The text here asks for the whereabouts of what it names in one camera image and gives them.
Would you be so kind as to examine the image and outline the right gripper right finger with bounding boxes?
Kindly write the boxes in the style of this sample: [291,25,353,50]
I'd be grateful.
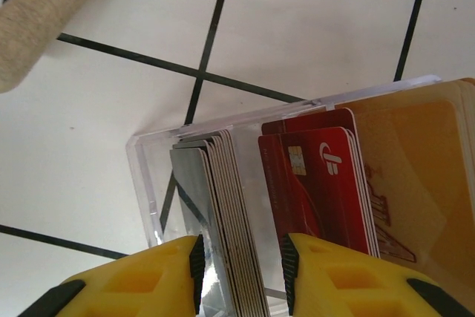
[280,232,475,317]

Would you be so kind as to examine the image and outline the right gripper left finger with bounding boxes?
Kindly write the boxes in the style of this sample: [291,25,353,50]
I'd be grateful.
[22,234,206,317]

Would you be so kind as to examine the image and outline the red credit card stack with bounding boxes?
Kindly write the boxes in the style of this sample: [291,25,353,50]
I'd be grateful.
[257,108,381,258]

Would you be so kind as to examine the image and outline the grey credit card stack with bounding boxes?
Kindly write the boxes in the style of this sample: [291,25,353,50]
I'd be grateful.
[169,128,270,317]

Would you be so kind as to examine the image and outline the clear acrylic card box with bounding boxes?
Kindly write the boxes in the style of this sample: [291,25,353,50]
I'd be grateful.
[125,74,475,314]

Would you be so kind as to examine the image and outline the red toy shovel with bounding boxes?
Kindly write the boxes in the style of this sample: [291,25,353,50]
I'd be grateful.
[0,0,133,94]

